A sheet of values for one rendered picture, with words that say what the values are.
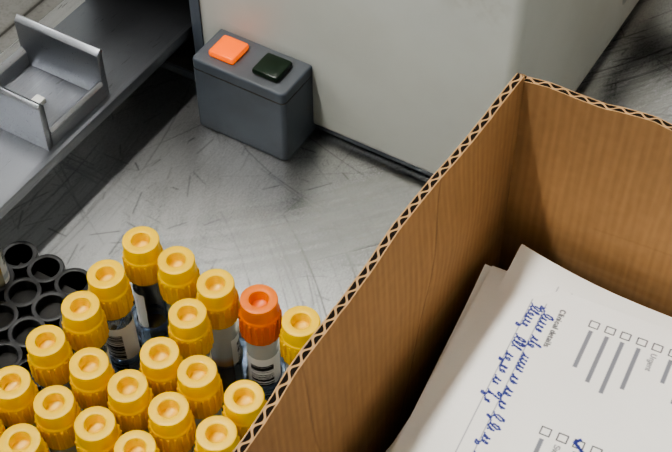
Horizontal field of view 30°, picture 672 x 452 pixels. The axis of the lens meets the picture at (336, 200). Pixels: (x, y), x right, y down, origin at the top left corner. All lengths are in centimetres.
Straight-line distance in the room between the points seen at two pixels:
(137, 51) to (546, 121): 26
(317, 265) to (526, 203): 13
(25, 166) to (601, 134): 29
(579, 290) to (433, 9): 15
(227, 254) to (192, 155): 7
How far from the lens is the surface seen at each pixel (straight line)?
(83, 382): 47
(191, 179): 69
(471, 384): 53
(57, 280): 62
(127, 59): 70
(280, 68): 67
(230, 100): 68
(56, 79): 70
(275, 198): 67
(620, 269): 58
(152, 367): 47
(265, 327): 48
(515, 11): 58
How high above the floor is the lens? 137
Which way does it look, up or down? 48 degrees down
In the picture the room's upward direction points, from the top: 1 degrees counter-clockwise
